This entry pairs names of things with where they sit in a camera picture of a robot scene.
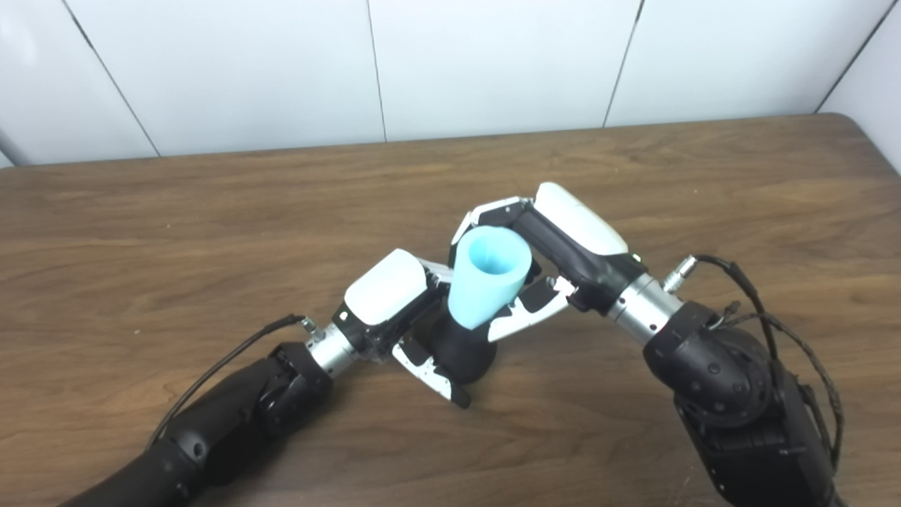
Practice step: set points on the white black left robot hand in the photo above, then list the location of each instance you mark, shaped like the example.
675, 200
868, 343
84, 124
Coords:
387, 289

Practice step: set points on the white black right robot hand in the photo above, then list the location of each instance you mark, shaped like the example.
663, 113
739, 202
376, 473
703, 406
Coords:
584, 239

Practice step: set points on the black flared nozzle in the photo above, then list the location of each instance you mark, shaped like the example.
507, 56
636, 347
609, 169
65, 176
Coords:
464, 355

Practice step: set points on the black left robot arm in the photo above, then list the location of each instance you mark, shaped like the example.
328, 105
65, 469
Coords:
211, 429

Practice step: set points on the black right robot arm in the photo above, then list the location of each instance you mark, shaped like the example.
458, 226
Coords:
718, 373

